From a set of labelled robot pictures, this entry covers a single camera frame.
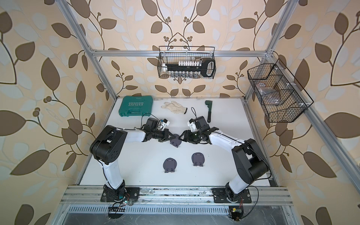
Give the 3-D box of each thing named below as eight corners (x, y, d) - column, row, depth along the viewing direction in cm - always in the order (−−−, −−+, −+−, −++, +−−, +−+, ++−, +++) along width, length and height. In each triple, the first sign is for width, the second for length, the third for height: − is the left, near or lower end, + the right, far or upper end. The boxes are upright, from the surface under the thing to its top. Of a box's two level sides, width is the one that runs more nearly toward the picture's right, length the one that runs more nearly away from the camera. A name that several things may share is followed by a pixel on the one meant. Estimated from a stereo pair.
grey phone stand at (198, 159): (191, 166, 86) (191, 165, 85) (191, 153, 91) (191, 152, 90) (205, 166, 86) (205, 165, 85) (204, 153, 91) (204, 152, 90)
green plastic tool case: (119, 117, 111) (116, 113, 106) (125, 100, 123) (123, 95, 119) (151, 117, 111) (149, 113, 106) (154, 100, 123) (153, 95, 119)
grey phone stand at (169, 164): (162, 172, 84) (162, 171, 82) (164, 158, 89) (163, 157, 88) (176, 172, 84) (176, 171, 82) (177, 158, 89) (177, 157, 88)
